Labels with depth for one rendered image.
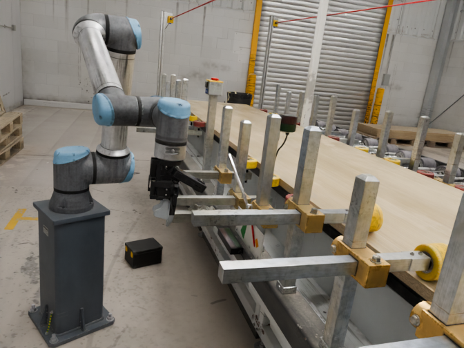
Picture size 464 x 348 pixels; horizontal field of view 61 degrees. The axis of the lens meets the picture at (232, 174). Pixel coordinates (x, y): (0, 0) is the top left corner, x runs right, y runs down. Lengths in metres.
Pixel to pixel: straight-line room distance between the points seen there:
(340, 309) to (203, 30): 8.49
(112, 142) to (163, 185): 0.71
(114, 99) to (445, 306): 0.93
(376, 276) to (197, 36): 8.52
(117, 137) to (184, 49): 7.36
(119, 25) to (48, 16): 7.54
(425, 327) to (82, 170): 1.47
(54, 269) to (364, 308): 1.31
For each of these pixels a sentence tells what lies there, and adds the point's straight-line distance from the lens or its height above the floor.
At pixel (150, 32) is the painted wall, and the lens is 9.04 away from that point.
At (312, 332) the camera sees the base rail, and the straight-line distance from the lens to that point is 1.06.
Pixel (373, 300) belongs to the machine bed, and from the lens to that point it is 1.20.
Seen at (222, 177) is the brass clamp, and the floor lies 0.83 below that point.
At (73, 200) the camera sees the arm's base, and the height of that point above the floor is 0.66.
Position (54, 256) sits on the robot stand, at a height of 0.42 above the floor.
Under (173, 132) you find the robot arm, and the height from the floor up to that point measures 1.11.
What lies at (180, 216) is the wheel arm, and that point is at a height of 0.85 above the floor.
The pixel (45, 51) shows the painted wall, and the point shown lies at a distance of 9.20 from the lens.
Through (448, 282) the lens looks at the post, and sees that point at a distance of 0.69.
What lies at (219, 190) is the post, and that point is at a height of 0.75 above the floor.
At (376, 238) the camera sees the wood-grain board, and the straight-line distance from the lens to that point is 1.15.
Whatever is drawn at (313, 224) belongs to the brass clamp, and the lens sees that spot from 1.02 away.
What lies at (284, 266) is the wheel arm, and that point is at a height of 0.96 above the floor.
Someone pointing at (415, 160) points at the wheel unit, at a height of 0.92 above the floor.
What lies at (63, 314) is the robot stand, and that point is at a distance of 2.06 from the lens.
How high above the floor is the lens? 1.31
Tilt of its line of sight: 16 degrees down
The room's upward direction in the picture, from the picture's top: 7 degrees clockwise
